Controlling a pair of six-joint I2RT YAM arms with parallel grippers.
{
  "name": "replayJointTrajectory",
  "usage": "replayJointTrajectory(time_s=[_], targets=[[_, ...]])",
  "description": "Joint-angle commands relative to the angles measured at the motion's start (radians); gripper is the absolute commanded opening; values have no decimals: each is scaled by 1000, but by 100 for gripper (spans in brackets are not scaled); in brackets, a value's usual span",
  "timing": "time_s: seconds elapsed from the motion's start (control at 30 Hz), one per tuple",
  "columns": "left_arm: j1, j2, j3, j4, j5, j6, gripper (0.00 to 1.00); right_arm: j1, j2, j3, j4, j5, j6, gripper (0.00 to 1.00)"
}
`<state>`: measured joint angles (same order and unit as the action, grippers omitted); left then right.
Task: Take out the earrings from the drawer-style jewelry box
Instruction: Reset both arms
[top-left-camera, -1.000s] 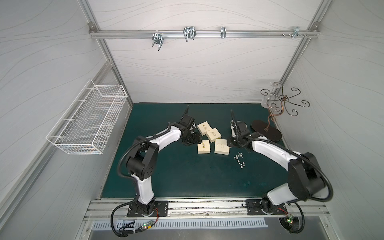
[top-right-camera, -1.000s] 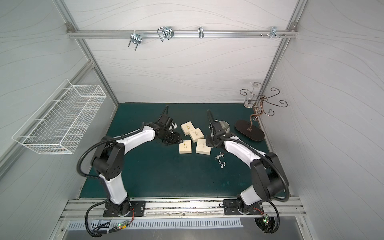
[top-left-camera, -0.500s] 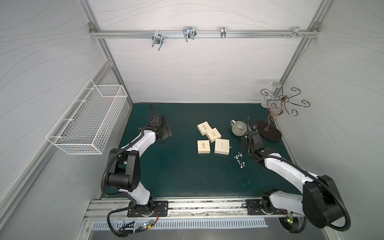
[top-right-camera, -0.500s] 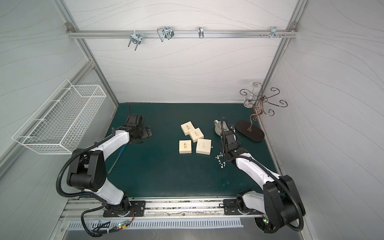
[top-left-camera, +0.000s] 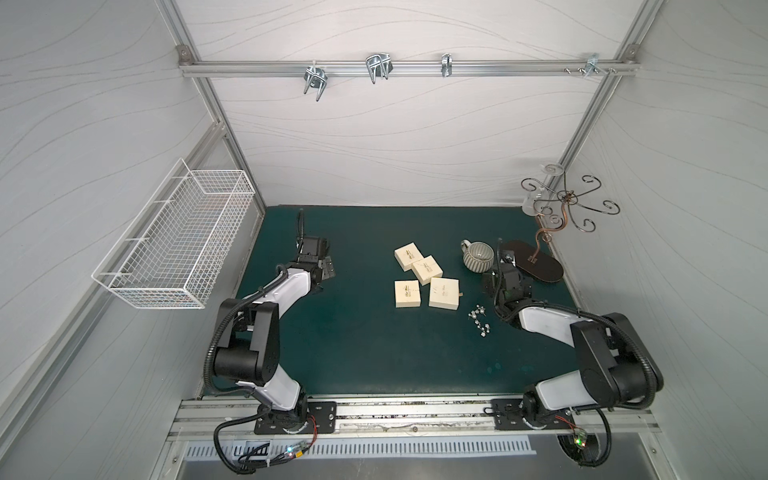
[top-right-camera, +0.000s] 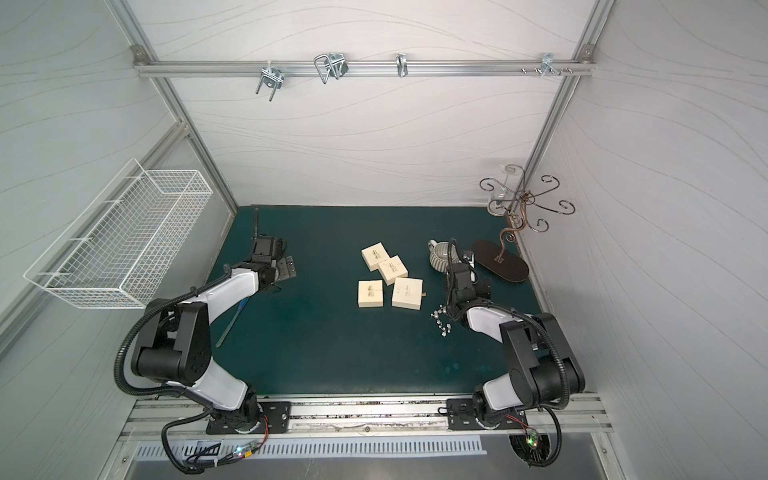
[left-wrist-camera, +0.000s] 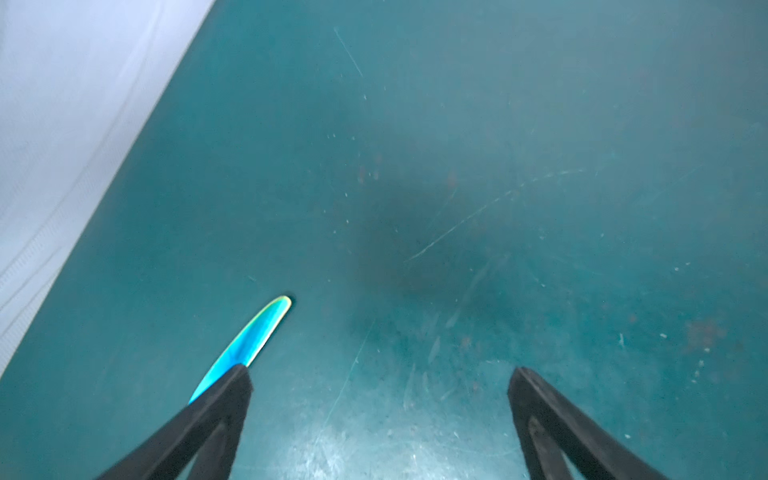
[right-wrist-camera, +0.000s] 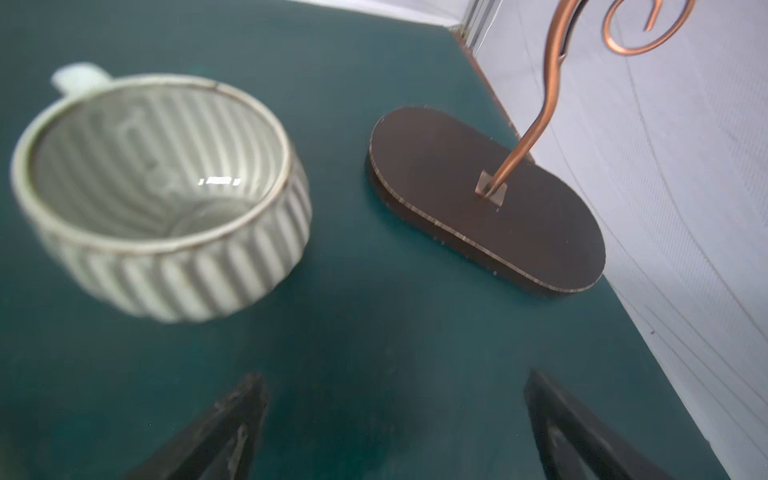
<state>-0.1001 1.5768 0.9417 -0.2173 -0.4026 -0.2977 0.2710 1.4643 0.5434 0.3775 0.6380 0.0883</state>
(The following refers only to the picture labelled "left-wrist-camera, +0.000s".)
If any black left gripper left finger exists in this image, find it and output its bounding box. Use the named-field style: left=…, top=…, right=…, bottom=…
left=99, top=364, right=252, bottom=479

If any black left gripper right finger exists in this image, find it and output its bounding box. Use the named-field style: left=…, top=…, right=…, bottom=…
left=507, top=367, right=666, bottom=480

